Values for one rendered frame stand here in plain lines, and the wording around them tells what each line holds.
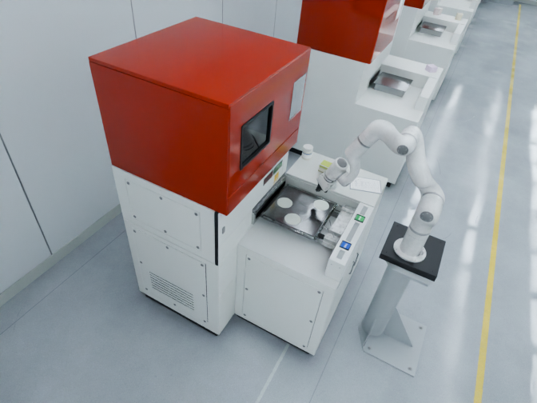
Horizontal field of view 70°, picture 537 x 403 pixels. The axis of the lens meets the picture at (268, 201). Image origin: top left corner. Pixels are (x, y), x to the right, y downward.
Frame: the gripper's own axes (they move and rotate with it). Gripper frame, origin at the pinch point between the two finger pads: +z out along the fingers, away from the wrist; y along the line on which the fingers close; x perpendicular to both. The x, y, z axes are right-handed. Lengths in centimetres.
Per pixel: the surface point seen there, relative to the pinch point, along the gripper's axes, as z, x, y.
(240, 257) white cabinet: 24, 59, -15
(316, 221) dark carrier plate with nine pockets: 2.5, 13.1, -18.1
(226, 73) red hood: -69, 61, 46
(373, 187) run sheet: -3.2, -36.6, -14.3
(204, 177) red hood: -38, 81, 15
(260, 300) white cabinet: 48, 52, -41
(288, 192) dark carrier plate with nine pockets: 15.7, 11.2, 10.2
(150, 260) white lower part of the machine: 57, 102, 14
